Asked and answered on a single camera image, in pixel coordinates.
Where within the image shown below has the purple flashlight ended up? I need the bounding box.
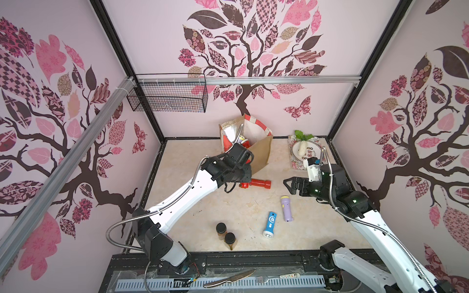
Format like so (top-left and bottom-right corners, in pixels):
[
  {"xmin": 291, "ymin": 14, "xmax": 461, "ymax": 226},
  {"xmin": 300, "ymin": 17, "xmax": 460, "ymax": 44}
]
[{"xmin": 280, "ymin": 196, "xmax": 294, "ymax": 222}]

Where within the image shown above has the blue flashlight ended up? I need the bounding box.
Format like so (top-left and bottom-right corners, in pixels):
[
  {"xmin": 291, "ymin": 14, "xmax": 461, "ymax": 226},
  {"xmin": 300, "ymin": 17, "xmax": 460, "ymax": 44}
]
[{"xmin": 263, "ymin": 212, "xmax": 277, "ymax": 239}]

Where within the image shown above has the red flashlight row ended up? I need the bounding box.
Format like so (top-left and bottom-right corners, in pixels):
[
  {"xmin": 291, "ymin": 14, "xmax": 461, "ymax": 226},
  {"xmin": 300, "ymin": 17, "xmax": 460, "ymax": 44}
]
[{"xmin": 237, "ymin": 136, "xmax": 251, "ymax": 148}]

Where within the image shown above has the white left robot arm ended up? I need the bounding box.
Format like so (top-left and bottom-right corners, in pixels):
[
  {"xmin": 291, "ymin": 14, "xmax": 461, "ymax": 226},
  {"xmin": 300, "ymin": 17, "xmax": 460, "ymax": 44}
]
[{"xmin": 105, "ymin": 143, "xmax": 254, "ymax": 275}]

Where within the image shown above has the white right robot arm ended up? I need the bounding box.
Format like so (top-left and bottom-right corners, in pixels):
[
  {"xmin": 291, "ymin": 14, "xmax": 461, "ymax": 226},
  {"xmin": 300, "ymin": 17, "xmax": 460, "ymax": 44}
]
[{"xmin": 283, "ymin": 164, "xmax": 455, "ymax": 293}]

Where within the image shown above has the red and brown tote bag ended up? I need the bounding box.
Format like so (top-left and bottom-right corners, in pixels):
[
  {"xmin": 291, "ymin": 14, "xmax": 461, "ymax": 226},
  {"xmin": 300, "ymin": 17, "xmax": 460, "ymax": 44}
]
[{"xmin": 219, "ymin": 114, "xmax": 273, "ymax": 175}]

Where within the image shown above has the floral plate with radish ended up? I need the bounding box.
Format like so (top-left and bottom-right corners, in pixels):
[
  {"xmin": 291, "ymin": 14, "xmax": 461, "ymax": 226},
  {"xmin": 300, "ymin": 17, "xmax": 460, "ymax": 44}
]
[{"xmin": 288, "ymin": 130, "xmax": 323, "ymax": 170}]

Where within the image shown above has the black cap jar rear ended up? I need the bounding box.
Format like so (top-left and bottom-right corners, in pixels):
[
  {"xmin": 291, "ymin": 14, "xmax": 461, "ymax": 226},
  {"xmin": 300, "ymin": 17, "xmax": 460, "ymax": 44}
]
[{"xmin": 216, "ymin": 222, "xmax": 227, "ymax": 241}]

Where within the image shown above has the black cap jar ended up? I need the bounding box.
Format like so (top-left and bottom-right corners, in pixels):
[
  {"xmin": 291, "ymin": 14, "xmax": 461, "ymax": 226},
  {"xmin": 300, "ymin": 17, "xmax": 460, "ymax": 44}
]
[
  {"xmin": 224, "ymin": 233, "xmax": 237, "ymax": 250},
  {"xmin": 216, "ymin": 222, "xmax": 227, "ymax": 241}
]

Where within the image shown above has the black cap jar front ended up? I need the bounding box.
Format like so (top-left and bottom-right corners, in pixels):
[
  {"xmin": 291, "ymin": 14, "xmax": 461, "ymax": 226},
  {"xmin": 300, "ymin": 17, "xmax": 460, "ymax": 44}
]
[{"xmin": 224, "ymin": 233, "xmax": 237, "ymax": 250}]

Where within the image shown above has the silver fork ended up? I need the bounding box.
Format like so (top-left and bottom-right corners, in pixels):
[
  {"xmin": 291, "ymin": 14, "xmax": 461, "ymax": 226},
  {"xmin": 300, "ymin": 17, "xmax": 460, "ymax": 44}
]
[{"xmin": 256, "ymin": 273, "xmax": 300, "ymax": 284}]

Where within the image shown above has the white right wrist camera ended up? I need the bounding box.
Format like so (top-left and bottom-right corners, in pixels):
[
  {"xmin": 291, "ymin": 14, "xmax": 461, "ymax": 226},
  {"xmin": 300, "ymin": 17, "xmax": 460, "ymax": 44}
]
[{"xmin": 303, "ymin": 157, "xmax": 321, "ymax": 182}]

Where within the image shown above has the black wire basket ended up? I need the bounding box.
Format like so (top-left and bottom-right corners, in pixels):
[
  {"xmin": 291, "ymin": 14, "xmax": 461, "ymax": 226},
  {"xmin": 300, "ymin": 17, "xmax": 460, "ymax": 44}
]
[{"xmin": 127, "ymin": 73, "xmax": 208, "ymax": 113}]

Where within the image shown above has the wooden handled knife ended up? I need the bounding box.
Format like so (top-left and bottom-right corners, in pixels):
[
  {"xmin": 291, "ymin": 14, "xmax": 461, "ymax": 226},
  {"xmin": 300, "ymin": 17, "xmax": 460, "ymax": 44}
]
[{"xmin": 203, "ymin": 269, "xmax": 256, "ymax": 288}]

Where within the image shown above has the white cable duct strip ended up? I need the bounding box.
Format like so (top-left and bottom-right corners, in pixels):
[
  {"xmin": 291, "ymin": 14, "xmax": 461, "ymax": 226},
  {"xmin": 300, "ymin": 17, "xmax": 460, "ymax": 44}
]
[{"xmin": 114, "ymin": 275, "xmax": 327, "ymax": 293}]

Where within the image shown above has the aluminium rail back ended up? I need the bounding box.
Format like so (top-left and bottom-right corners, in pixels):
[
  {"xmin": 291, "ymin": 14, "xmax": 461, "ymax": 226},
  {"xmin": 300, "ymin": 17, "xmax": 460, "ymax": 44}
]
[{"xmin": 137, "ymin": 74, "xmax": 362, "ymax": 85}]

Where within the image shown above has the aluminium rail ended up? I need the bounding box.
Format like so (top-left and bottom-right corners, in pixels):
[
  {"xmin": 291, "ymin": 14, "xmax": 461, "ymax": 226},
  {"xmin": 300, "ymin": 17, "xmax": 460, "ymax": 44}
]
[
  {"xmin": 1, "ymin": 76, "xmax": 136, "ymax": 273},
  {"xmin": 137, "ymin": 74, "xmax": 362, "ymax": 85}
]

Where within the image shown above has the aluminium rail left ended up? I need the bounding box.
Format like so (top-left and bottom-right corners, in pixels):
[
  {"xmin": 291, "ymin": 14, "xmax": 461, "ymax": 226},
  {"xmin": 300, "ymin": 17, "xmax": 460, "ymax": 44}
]
[{"xmin": 1, "ymin": 76, "xmax": 136, "ymax": 273}]

